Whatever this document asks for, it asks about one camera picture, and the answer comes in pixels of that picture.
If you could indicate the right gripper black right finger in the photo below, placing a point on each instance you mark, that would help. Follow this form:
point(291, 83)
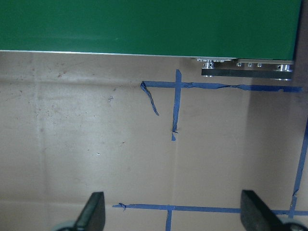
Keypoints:
point(255, 215)

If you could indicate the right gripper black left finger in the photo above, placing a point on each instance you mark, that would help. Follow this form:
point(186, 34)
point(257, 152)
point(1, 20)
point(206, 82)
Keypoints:
point(92, 217)

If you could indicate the green conveyor belt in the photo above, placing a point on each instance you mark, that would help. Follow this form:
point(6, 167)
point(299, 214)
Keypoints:
point(243, 31)

